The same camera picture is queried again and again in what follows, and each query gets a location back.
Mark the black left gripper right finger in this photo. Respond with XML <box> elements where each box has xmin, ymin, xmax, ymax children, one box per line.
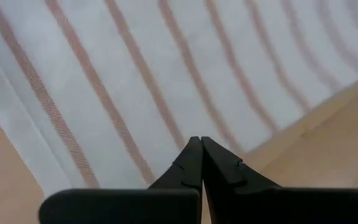
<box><xmin>201</xmin><ymin>136</ymin><xmax>358</xmax><ymax>224</ymax></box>

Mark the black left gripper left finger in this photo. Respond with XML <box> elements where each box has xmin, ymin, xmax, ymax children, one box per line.
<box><xmin>38</xmin><ymin>136</ymin><xmax>204</xmax><ymax>224</ymax></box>

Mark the white towel with stripes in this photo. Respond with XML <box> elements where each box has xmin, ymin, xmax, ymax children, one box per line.
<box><xmin>0</xmin><ymin>0</ymin><xmax>358</xmax><ymax>200</ymax></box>

